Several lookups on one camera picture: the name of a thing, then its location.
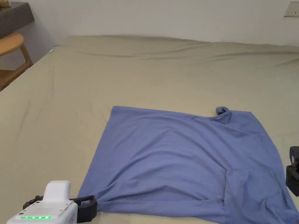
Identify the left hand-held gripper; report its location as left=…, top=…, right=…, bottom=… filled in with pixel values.
left=6, top=180, right=98, bottom=224

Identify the blue shirt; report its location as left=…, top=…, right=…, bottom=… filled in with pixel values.
left=77, top=106, right=299, bottom=224

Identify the bed with beige sheet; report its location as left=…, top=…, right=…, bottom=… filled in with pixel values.
left=0, top=35, right=299, bottom=224

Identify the wooden stool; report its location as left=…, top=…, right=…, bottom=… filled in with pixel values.
left=0, top=32, right=34, bottom=91

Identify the dark grey shelf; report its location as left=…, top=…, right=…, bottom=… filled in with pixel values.
left=0, top=2, right=35, bottom=40

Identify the white wall socket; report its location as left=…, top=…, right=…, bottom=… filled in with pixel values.
left=284, top=1, right=299, bottom=18

